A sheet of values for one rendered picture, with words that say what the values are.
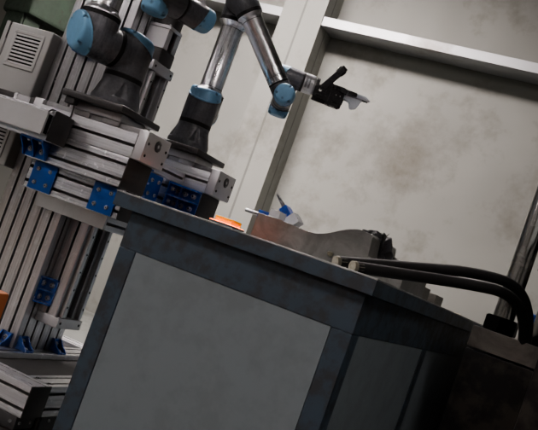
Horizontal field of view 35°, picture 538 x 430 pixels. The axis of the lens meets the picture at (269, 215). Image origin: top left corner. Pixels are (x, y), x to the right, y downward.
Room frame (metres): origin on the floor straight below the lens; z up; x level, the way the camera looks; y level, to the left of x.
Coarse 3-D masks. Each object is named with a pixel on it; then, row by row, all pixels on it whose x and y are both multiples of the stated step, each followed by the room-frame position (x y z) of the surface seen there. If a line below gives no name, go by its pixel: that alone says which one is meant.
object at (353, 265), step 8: (352, 264) 2.02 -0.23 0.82; (360, 264) 2.02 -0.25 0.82; (368, 264) 2.04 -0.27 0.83; (376, 264) 2.05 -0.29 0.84; (360, 272) 2.03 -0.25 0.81; (368, 272) 2.04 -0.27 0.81; (376, 272) 2.05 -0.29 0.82; (384, 272) 2.06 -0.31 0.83; (392, 272) 2.07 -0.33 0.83; (400, 272) 2.08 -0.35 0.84; (408, 272) 2.10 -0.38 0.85; (416, 272) 2.12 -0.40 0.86; (424, 272) 2.13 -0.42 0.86; (408, 280) 2.11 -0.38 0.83; (416, 280) 2.12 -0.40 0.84; (424, 280) 2.13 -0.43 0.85; (432, 280) 2.14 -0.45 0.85; (440, 280) 2.15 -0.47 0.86
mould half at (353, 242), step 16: (256, 224) 2.59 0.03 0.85; (272, 224) 2.56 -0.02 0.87; (288, 224) 2.54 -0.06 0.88; (272, 240) 2.56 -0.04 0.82; (288, 240) 2.54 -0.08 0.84; (304, 240) 2.51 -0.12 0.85; (320, 240) 2.49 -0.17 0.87; (336, 240) 2.47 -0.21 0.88; (352, 240) 2.45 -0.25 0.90; (368, 240) 2.43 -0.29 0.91; (320, 256) 2.49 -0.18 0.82; (352, 256) 2.44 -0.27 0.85; (368, 256) 2.43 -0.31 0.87; (416, 288) 2.52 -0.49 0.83
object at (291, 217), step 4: (280, 200) 2.77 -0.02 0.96; (284, 204) 2.77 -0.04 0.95; (280, 208) 2.75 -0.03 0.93; (284, 208) 2.74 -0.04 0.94; (288, 208) 2.74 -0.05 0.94; (284, 212) 2.74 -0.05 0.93; (288, 212) 2.74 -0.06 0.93; (292, 212) 2.76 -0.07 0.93; (288, 216) 2.73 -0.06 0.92; (292, 216) 2.72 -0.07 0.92; (296, 216) 2.73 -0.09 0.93; (284, 220) 2.73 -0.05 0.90; (288, 220) 2.73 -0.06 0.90; (292, 220) 2.72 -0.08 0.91; (296, 220) 2.72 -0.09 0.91; (300, 220) 2.74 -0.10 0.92; (292, 224) 2.72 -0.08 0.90; (296, 224) 2.73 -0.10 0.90; (300, 224) 2.75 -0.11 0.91
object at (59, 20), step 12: (12, 0) 5.39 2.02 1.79; (24, 0) 5.30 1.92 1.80; (36, 0) 5.26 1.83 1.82; (48, 0) 5.32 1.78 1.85; (60, 0) 5.38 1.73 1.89; (72, 0) 5.44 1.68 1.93; (12, 12) 5.37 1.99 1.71; (24, 12) 5.29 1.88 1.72; (36, 12) 5.28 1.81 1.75; (48, 12) 5.34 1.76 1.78; (60, 12) 5.40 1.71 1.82; (24, 24) 5.30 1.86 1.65; (36, 24) 5.35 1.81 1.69; (48, 24) 5.38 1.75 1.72; (60, 24) 5.43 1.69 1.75; (0, 36) 5.39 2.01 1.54; (60, 36) 5.60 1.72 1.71
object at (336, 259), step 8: (336, 256) 2.08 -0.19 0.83; (344, 256) 2.10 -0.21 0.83; (344, 264) 2.09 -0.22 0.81; (384, 264) 2.14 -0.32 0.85; (392, 264) 2.15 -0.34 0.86; (400, 264) 2.17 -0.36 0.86; (408, 264) 2.18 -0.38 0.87; (416, 264) 2.19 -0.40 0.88; (424, 264) 2.21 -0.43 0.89; (432, 264) 2.22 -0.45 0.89; (440, 264) 2.24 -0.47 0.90; (448, 264) 2.26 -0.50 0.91; (432, 272) 2.22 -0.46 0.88; (440, 272) 2.23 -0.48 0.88; (448, 272) 2.25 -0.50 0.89
